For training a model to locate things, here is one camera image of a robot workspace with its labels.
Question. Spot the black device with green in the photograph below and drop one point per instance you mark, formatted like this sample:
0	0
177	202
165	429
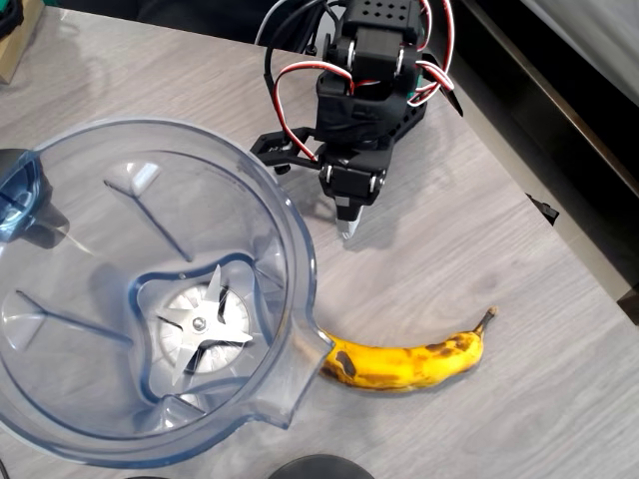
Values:
10	15

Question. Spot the black triangular table clamp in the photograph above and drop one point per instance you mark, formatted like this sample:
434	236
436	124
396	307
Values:
454	102

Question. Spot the steel blender blade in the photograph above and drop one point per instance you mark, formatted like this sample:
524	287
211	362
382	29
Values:
199	324

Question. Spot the green circuit board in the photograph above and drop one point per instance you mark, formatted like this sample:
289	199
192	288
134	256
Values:
420	91

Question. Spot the black round lid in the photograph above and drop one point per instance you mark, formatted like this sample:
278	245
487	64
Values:
319	470

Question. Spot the dark metal window rail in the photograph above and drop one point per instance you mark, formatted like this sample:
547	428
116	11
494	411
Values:
549	130

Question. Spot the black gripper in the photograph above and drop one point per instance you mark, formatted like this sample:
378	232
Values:
353	184

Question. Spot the small black edge clamp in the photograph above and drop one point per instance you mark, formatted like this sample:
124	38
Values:
546	209

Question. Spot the ripe yellow spotted banana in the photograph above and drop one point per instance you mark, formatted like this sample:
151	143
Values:
399	366

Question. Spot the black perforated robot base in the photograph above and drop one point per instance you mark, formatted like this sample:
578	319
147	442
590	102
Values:
409	122

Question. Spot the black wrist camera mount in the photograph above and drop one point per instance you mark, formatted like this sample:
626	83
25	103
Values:
279	147

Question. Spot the clear plastic blender jar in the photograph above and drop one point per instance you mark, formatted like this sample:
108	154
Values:
90	239

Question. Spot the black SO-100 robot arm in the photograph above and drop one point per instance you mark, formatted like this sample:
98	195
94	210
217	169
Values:
369	110

